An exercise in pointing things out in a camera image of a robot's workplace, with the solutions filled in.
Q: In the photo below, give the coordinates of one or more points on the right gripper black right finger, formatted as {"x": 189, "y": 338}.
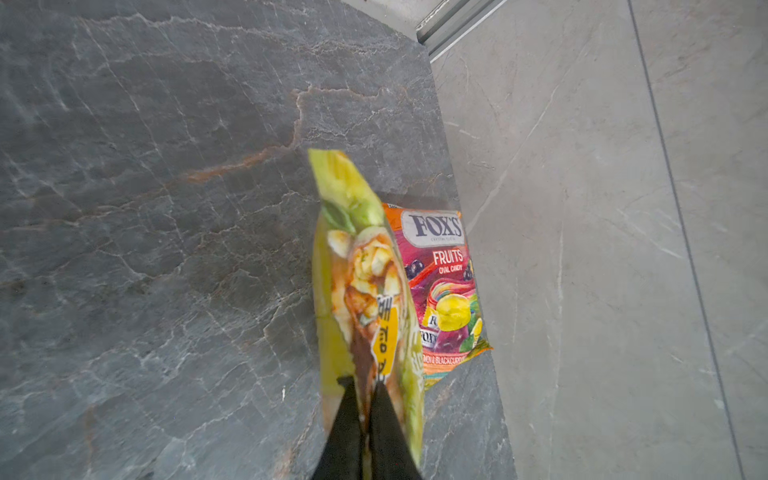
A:
{"x": 391, "y": 458}

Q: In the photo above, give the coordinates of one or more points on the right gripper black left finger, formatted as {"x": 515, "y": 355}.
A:
{"x": 342, "y": 455}

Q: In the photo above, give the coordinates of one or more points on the yellow green snack packet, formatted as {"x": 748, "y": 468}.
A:
{"x": 366, "y": 320}

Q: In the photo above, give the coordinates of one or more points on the Fox's fruits candy packet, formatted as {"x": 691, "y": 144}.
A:
{"x": 437, "y": 262}

